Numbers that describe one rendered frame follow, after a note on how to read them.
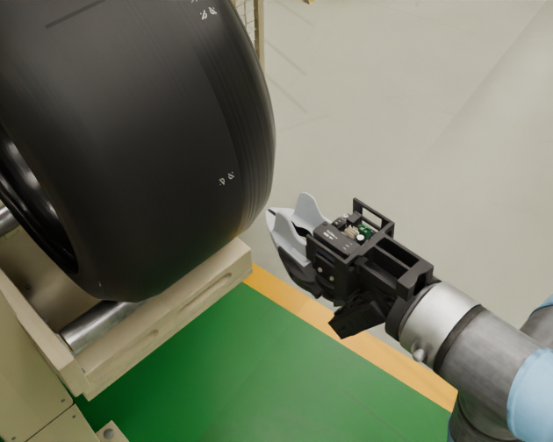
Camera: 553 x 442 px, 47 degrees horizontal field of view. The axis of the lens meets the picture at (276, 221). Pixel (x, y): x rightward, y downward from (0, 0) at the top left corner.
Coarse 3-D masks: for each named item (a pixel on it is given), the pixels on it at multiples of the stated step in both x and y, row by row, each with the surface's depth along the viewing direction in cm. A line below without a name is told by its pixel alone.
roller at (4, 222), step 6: (0, 210) 109; (6, 210) 109; (0, 216) 108; (6, 216) 109; (12, 216) 109; (0, 222) 108; (6, 222) 109; (12, 222) 109; (0, 228) 108; (6, 228) 109; (12, 228) 110; (0, 234) 109
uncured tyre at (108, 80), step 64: (0, 0) 61; (64, 0) 62; (128, 0) 65; (0, 64) 61; (64, 64) 61; (128, 64) 64; (192, 64) 68; (256, 64) 75; (0, 128) 108; (64, 128) 62; (128, 128) 64; (192, 128) 69; (256, 128) 75; (0, 192) 101; (64, 192) 66; (128, 192) 66; (192, 192) 72; (256, 192) 81; (64, 256) 95; (128, 256) 72; (192, 256) 80
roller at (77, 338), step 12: (108, 300) 98; (144, 300) 100; (84, 312) 98; (96, 312) 97; (108, 312) 97; (120, 312) 98; (132, 312) 100; (72, 324) 95; (84, 324) 95; (96, 324) 96; (108, 324) 97; (60, 336) 94; (72, 336) 94; (84, 336) 95; (96, 336) 96; (72, 348) 94; (84, 348) 96
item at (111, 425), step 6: (108, 426) 178; (114, 426) 178; (96, 432) 177; (102, 432) 177; (108, 432) 176; (114, 432) 177; (120, 432) 177; (102, 438) 176; (108, 438) 175; (114, 438) 176; (120, 438) 176; (126, 438) 176
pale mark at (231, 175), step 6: (228, 168) 74; (234, 168) 75; (222, 174) 74; (228, 174) 75; (234, 174) 75; (216, 180) 74; (222, 180) 74; (228, 180) 75; (234, 180) 76; (222, 186) 75
